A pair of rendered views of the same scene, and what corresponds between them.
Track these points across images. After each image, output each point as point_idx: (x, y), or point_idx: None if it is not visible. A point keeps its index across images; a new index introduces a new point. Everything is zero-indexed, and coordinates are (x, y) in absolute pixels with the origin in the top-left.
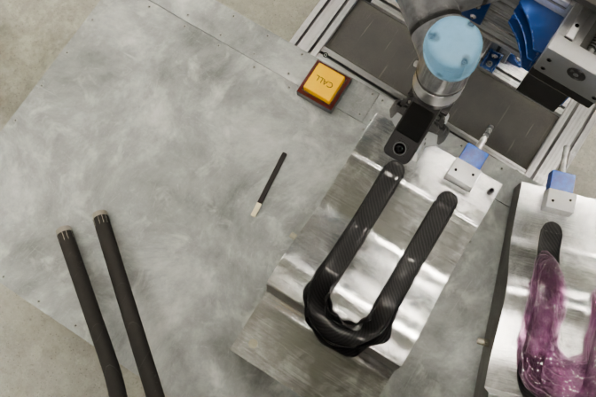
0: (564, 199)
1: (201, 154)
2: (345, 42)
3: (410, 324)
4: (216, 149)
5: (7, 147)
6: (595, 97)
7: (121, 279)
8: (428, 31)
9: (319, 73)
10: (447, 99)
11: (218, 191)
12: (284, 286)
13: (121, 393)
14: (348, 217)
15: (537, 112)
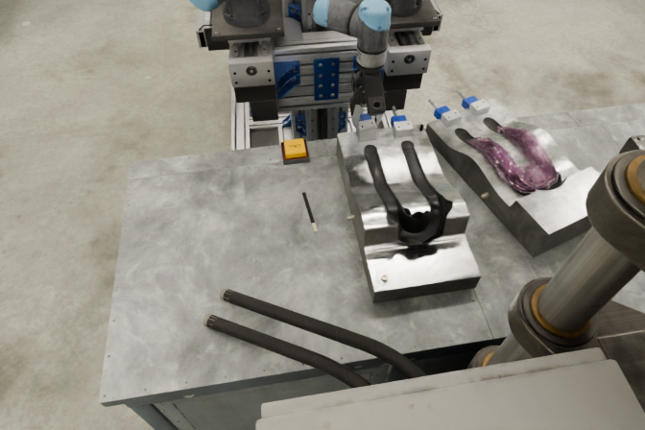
0: (452, 113)
1: (257, 224)
2: None
3: (452, 195)
4: (264, 216)
5: (124, 305)
6: (423, 67)
7: (274, 307)
8: (359, 12)
9: (289, 144)
10: (384, 55)
11: (285, 234)
12: (376, 224)
13: (339, 364)
14: (370, 182)
15: None
